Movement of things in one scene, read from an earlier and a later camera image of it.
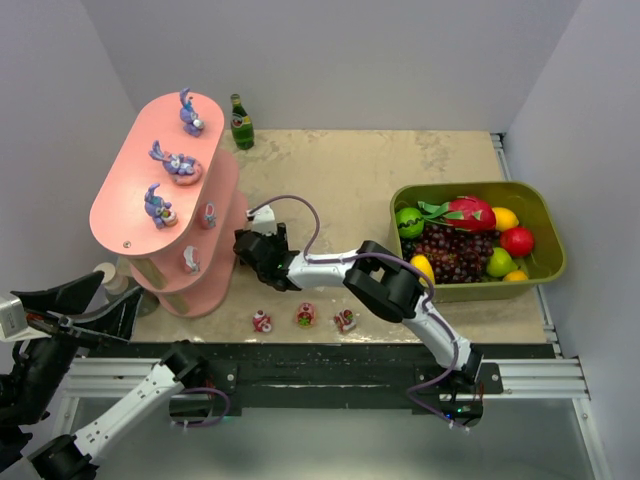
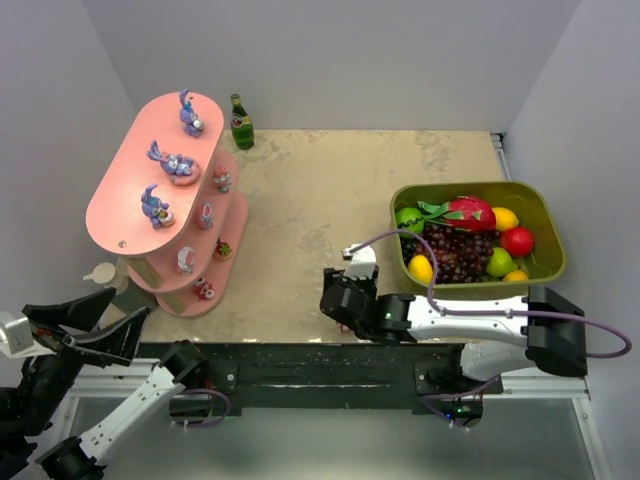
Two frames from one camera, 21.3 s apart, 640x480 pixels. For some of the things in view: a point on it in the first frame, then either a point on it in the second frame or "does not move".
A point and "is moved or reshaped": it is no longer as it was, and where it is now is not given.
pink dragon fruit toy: x=464 y=213 does not move
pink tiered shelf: x=169 y=206 does not move
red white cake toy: x=261 y=322 -> x=203 y=290
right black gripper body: x=261 y=248 -> x=335 y=297
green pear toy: x=500 y=263 does not move
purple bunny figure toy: x=189 y=119 does not move
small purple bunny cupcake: x=161 y=212 does not move
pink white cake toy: x=191 y=259 is moved or reshaped
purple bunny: x=186 y=170 does not move
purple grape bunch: x=455 y=256 does not move
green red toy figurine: x=306 y=315 -> x=222 y=250
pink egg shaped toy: x=209 y=214 does not move
